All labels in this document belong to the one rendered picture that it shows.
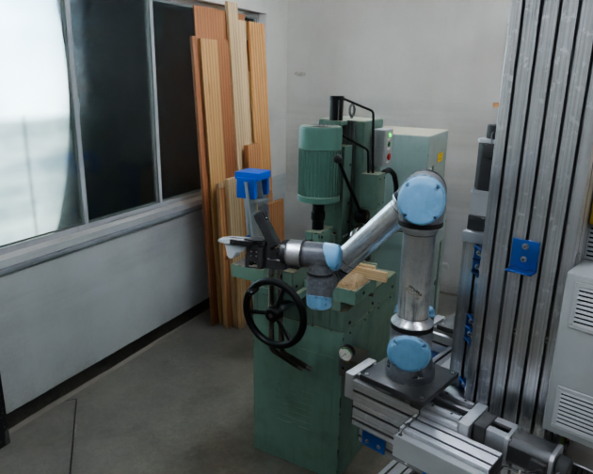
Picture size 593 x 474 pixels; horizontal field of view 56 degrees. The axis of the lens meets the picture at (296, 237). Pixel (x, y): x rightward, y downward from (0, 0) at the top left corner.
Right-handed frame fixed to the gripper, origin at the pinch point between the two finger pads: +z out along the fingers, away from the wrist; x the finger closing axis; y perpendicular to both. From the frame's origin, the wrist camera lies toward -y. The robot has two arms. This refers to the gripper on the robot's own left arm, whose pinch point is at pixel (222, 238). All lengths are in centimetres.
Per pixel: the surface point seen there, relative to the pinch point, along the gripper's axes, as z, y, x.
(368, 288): -35, 27, 71
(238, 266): 22, 25, 73
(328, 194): -16, -10, 70
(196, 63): 95, -77, 177
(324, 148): -14, -28, 66
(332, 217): -15, 1, 86
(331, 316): -22, 38, 63
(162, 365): 94, 106, 139
